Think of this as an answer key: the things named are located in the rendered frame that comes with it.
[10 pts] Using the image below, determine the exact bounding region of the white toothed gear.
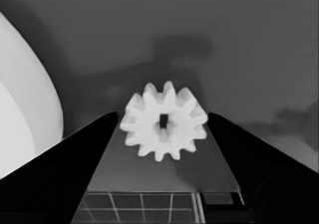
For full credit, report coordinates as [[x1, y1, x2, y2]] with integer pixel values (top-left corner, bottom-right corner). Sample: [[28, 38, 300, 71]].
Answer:
[[119, 80, 209, 162]]

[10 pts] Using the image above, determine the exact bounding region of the dark robot body block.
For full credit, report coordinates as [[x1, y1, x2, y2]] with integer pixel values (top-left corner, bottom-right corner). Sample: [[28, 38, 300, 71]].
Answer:
[[198, 191, 255, 224]]

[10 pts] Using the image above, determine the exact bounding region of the large thick white disc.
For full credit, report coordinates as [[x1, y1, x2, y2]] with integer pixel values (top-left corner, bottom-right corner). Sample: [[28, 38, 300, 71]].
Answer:
[[0, 11, 64, 180]]

